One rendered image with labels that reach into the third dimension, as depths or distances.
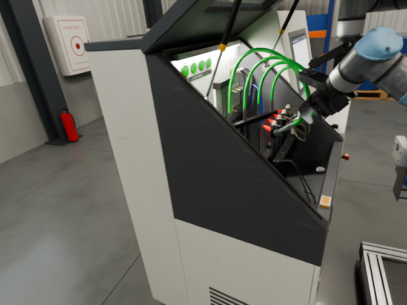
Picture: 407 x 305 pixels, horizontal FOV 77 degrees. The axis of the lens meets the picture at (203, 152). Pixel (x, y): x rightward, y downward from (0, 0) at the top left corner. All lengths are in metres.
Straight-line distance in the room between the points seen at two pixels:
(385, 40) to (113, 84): 0.81
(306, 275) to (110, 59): 1.00
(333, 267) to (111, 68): 1.79
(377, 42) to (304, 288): 0.80
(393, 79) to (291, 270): 0.67
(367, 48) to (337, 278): 1.59
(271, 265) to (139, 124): 0.71
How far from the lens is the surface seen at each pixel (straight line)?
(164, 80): 0.85
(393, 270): 1.89
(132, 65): 0.92
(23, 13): 4.53
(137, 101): 0.95
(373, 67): 0.68
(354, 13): 0.95
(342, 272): 2.06
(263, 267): 1.07
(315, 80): 0.81
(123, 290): 1.99
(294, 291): 1.11
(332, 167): 1.18
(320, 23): 6.29
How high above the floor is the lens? 1.52
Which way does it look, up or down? 26 degrees down
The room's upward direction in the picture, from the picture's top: 6 degrees counter-clockwise
